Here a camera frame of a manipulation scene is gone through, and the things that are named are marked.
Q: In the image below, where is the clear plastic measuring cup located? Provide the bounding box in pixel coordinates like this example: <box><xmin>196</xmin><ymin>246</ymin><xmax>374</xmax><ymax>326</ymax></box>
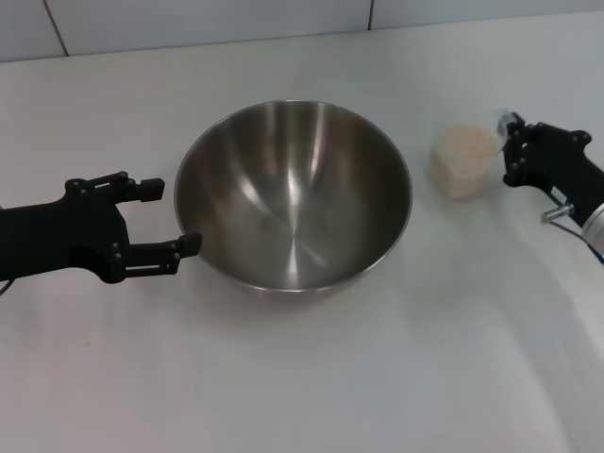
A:
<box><xmin>428</xmin><ymin>109</ymin><xmax>514</xmax><ymax>202</ymax></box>

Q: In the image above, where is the stainless steel mixing bowl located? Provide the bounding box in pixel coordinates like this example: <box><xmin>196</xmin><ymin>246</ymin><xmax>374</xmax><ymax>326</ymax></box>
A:
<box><xmin>173</xmin><ymin>99</ymin><xmax>414</xmax><ymax>306</ymax></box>

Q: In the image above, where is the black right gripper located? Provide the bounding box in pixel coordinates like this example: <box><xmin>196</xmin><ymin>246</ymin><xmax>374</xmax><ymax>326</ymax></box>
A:
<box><xmin>500</xmin><ymin>111</ymin><xmax>604</xmax><ymax>228</ymax></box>

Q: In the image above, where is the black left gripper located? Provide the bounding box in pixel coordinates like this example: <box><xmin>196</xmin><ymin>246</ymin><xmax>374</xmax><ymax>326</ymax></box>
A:
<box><xmin>0</xmin><ymin>170</ymin><xmax>204</xmax><ymax>285</ymax></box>

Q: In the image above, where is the right wrist connector cable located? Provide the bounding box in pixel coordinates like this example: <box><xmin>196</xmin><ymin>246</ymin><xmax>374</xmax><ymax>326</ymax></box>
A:
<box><xmin>541</xmin><ymin>204</ymin><xmax>604</xmax><ymax>259</ymax></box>

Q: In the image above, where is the uncooked rice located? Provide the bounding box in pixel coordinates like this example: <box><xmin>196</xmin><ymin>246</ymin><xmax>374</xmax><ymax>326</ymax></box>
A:
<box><xmin>431</xmin><ymin>125</ymin><xmax>499</xmax><ymax>199</ymax></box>

